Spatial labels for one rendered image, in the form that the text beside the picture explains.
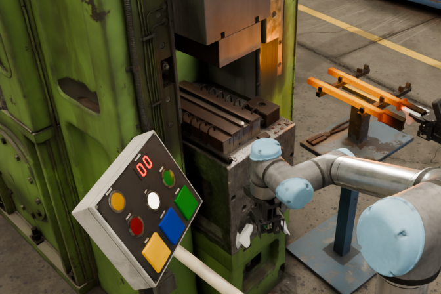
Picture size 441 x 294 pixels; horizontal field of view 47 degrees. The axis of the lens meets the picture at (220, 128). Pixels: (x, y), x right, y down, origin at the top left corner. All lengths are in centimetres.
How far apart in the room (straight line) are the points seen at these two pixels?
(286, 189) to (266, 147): 13
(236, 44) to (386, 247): 97
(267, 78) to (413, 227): 135
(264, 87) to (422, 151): 167
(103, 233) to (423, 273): 76
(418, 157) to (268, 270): 144
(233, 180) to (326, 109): 208
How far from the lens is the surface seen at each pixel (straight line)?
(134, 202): 137
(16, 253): 298
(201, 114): 193
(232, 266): 214
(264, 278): 244
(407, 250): 85
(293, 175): 120
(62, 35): 185
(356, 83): 216
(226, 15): 159
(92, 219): 130
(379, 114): 196
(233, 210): 192
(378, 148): 225
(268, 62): 208
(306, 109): 382
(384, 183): 108
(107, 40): 150
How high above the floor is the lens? 203
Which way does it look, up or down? 34 degrees down
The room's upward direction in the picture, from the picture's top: 3 degrees counter-clockwise
